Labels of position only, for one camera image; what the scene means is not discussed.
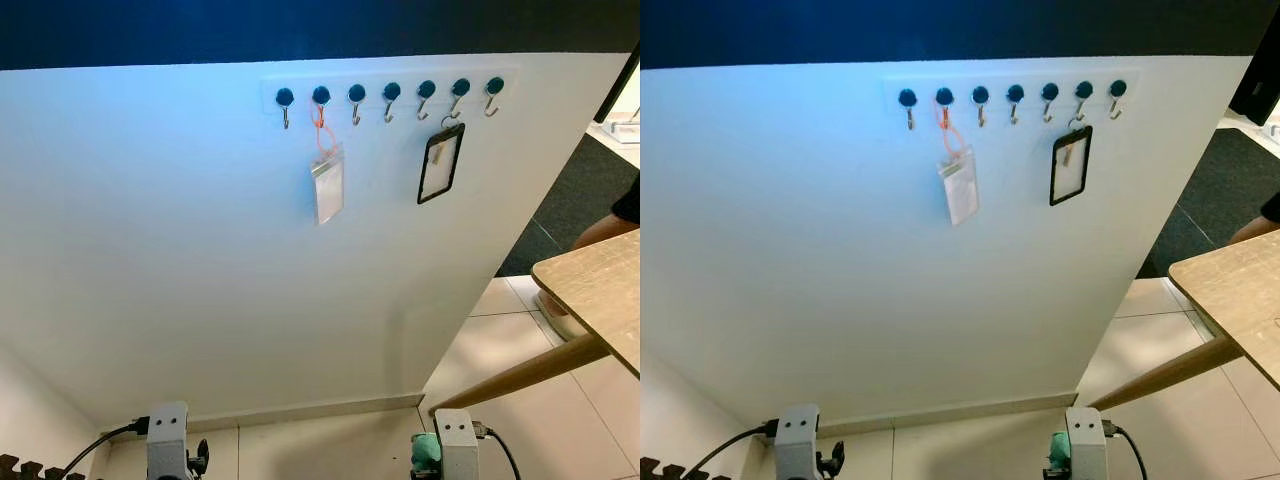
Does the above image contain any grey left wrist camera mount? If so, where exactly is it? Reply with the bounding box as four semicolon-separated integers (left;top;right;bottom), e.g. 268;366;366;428
774;403;822;480
145;401;192;480

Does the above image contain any white hook rail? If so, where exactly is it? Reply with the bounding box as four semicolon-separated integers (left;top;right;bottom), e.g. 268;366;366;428
884;71;1142;117
262;67;520;114

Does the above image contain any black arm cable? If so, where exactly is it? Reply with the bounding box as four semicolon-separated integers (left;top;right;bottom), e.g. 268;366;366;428
476;424;523;480
682;421;780;480
61;420;151;478
1104;424;1147;480

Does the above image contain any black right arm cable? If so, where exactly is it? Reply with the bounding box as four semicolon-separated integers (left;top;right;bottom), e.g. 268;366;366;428
1104;424;1147;480
476;424;523;480

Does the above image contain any light wooden table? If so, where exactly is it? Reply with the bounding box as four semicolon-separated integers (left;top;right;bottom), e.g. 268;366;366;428
429;229;641;414
1087;229;1280;412

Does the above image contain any person in black shorts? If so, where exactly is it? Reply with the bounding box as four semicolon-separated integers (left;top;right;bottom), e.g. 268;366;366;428
534;172;641;319
1227;190;1280;247

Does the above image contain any clear badge holder orange loop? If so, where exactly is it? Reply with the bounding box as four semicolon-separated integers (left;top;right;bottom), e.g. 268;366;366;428
310;104;347;226
935;105;980;228

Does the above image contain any black frame badge holder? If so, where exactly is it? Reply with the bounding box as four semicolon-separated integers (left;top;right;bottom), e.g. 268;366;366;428
1049;118;1094;208
416;116;467;206

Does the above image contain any black puzzle foam mat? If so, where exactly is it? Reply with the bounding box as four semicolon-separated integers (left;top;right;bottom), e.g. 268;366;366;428
0;454;87;480
640;456;703;480

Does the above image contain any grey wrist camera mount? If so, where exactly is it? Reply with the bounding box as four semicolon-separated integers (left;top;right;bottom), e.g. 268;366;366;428
774;403;822;480
434;408;480;480
145;401;192;480
1064;406;1109;480

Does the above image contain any dark floor carpet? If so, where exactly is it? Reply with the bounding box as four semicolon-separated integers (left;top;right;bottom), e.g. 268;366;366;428
1139;127;1280;280
496;129;641;278

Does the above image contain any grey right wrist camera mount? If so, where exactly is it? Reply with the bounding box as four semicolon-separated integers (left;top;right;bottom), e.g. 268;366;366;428
434;408;480;480
1064;406;1109;480

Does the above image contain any black flat panel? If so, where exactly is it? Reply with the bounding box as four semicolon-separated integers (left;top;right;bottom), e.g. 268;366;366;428
1227;12;1280;128
594;42;641;127

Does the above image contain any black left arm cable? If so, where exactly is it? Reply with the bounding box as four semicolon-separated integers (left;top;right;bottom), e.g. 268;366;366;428
61;420;151;478
682;421;780;480

